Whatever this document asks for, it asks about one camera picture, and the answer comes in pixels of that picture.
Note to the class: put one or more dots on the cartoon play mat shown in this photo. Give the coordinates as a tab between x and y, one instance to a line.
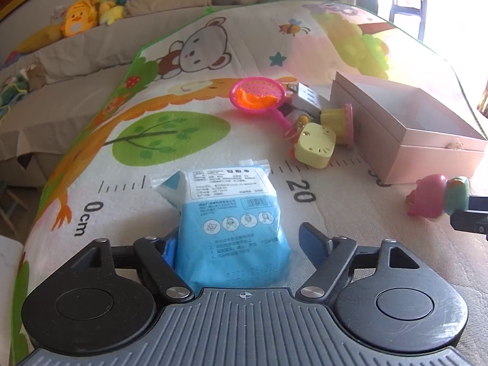
171	112

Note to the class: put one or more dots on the yellow cat face toy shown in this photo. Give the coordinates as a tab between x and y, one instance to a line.
315	145

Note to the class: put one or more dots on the white grey rectangular box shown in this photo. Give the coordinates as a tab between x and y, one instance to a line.
303	98

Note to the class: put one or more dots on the yellow banana plush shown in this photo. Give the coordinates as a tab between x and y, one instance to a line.
44	37

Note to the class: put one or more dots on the pink lid yellow cup toy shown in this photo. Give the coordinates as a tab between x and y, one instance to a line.
340	120

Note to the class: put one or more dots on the pink toy net scoop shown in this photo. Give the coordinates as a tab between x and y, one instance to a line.
260	96

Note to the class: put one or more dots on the yellow duck plush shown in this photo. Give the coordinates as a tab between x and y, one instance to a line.
79	17

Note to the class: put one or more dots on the pink cardboard box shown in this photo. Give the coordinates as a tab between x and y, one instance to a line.
404	133

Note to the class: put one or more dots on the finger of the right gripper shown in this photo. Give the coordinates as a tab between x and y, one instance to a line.
474	219

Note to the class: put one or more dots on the gold bell keychain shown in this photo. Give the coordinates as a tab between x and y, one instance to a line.
298	125

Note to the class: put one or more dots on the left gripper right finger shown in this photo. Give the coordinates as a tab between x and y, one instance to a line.
332	258

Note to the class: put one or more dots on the beige sofa cover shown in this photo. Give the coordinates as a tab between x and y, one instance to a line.
80	72

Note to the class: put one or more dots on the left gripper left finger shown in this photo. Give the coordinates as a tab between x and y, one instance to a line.
156	274

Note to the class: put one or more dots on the blue face mask packet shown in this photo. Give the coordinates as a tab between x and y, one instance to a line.
229	233

